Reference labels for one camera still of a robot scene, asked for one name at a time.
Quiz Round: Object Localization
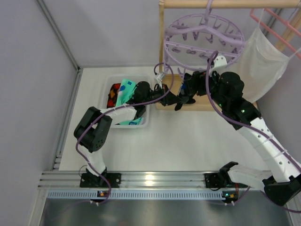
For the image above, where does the black sport sock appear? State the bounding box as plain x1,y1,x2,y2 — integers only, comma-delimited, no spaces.
174,73,197,111

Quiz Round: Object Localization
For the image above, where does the red yellow argyle sock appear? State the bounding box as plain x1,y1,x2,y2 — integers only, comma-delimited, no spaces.
107,83,121,108

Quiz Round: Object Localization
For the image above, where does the purple round clip hanger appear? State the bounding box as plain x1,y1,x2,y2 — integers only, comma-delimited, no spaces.
162,0,246,74

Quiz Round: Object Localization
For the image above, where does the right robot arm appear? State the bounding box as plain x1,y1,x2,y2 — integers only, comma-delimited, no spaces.
181,71,301,206

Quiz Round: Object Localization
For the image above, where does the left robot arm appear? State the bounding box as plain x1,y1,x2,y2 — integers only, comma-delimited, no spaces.
73,81,182,186

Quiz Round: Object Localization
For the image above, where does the pink clothes hanger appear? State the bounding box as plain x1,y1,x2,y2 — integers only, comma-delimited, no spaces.
250,8,301,59

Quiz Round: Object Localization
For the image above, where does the wooden rack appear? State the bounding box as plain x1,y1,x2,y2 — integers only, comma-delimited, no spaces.
155,0,301,111

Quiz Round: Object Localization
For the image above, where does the white plastic basket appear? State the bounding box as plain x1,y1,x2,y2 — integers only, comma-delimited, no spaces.
97,73,151,129

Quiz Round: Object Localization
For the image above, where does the white mesh laundry bag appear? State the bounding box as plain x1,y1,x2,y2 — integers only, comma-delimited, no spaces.
235,26,290,104

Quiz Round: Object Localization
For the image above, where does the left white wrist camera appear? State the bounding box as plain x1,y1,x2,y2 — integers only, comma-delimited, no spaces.
154,72,166,90

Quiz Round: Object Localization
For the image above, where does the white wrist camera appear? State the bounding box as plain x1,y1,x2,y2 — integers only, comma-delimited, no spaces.
210,55,228,70
154,72,166,90

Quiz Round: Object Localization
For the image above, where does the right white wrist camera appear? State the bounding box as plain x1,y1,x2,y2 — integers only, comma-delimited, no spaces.
210,55,228,70

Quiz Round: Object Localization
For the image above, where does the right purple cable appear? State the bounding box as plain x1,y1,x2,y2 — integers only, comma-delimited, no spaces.
206,50,301,214

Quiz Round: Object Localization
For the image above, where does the purple cable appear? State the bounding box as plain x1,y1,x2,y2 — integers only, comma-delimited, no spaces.
75,63,174,201
206,50,301,214

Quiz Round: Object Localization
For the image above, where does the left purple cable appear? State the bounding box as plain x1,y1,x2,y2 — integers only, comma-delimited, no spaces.
75,63,174,201

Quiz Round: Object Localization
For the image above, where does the grey slotted cable duct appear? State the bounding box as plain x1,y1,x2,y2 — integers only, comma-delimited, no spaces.
47,189,237,201

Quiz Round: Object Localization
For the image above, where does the aluminium mounting rail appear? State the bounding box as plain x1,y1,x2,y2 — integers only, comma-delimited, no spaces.
38,171,211,189

